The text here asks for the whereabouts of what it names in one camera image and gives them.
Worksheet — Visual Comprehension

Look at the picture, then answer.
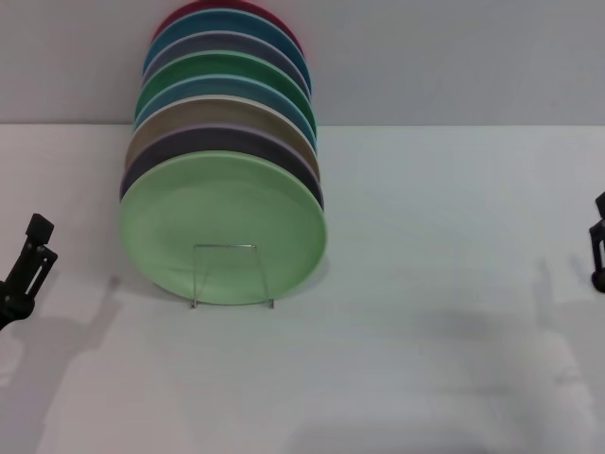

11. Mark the light green plate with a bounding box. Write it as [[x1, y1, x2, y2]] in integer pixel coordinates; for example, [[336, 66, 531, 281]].
[[118, 149, 328, 304]]

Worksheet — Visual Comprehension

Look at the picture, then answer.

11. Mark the beige tan plate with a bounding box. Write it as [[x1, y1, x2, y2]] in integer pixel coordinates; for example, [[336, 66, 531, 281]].
[[123, 94, 320, 183]]

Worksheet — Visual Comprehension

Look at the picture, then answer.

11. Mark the teal blue plate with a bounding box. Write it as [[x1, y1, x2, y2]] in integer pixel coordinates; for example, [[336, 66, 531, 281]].
[[143, 8, 313, 96]]

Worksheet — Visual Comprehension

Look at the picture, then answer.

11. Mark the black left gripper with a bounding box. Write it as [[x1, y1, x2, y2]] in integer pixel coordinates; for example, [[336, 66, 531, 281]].
[[0, 213, 60, 332]]

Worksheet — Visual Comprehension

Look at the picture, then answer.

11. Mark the lavender plate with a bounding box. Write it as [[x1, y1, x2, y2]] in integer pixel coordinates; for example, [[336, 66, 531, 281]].
[[119, 124, 325, 212]]

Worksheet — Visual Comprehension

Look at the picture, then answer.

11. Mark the dark green plate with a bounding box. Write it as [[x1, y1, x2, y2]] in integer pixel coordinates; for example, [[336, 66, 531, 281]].
[[133, 49, 317, 129]]

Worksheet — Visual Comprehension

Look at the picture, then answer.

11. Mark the grey purple plate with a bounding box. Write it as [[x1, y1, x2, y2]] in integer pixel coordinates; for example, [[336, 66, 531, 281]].
[[141, 30, 312, 103]]

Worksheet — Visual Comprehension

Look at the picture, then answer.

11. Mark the medium blue plate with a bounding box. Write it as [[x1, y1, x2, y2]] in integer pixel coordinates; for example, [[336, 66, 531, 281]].
[[131, 73, 318, 148]]

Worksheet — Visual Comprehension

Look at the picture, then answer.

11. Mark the maroon red plate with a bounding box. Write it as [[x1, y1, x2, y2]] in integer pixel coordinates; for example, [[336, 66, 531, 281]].
[[151, 0, 306, 62]]

